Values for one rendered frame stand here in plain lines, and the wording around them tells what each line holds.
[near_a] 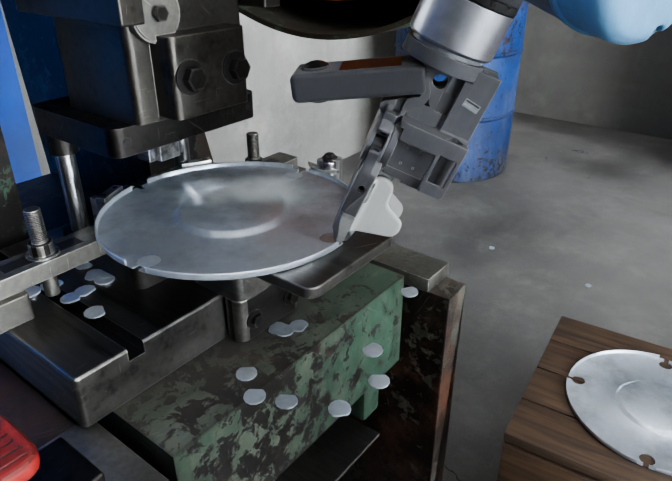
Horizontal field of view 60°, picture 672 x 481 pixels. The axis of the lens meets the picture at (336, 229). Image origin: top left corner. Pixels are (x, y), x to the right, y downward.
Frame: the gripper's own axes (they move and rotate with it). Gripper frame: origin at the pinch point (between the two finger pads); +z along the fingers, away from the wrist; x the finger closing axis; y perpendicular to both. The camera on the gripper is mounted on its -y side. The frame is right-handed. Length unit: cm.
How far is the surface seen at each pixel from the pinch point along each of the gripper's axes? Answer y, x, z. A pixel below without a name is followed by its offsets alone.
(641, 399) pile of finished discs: 61, 30, 23
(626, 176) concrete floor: 131, 230, 34
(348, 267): 2.4, -4.2, 1.0
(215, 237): -10.9, -0.8, 6.0
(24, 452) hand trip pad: -14.0, -27.5, 9.5
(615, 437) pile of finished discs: 55, 21, 26
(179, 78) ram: -19.6, 2.4, -7.1
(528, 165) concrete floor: 90, 238, 51
